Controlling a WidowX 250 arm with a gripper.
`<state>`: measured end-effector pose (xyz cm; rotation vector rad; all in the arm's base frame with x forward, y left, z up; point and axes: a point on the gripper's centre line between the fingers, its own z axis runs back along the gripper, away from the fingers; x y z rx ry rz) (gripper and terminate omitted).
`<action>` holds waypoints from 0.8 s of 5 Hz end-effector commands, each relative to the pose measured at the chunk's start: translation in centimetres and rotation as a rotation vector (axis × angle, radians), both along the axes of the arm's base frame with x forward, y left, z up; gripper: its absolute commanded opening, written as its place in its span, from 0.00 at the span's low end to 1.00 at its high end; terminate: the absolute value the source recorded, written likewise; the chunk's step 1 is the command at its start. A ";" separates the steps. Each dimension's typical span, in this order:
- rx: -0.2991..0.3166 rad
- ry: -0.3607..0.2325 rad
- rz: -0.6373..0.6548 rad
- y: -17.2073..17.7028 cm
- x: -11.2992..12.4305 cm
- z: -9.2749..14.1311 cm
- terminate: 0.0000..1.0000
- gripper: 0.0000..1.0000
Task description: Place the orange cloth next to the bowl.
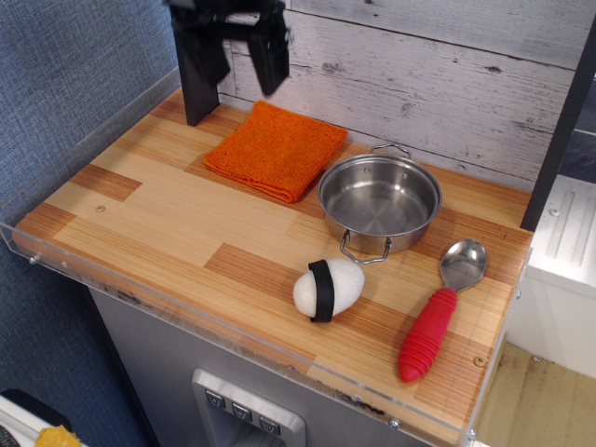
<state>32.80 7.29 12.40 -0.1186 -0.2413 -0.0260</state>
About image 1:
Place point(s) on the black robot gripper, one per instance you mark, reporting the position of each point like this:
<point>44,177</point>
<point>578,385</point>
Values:
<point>204,25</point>

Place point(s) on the orange knitted cloth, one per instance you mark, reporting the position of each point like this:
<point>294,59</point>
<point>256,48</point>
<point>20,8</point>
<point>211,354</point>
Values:
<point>276,151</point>

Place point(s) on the stainless steel pot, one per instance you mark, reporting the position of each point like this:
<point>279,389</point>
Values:
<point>378,203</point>

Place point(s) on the white rice ball toy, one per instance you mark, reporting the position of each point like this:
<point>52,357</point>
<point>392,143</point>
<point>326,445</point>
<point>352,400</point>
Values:
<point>327,288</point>

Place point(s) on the grey dispenser button panel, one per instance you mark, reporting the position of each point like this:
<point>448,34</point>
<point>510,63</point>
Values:
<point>234,416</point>

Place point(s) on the clear acrylic table guard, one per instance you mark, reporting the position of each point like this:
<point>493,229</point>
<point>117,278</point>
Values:
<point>51,125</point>

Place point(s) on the white ridged side counter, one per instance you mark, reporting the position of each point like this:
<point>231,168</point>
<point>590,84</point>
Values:
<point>553,312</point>

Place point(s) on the dark grey left post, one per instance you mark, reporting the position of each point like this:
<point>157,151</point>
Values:
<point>199,98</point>

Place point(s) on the dark grey post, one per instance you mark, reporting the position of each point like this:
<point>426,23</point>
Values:
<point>199,98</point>
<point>577,93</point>

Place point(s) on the red handled metal spoon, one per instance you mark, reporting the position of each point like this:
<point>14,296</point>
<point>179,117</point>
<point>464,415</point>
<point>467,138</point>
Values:
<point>462,267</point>

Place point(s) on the dark grey right post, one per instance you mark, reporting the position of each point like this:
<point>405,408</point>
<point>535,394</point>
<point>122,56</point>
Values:
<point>577,93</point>

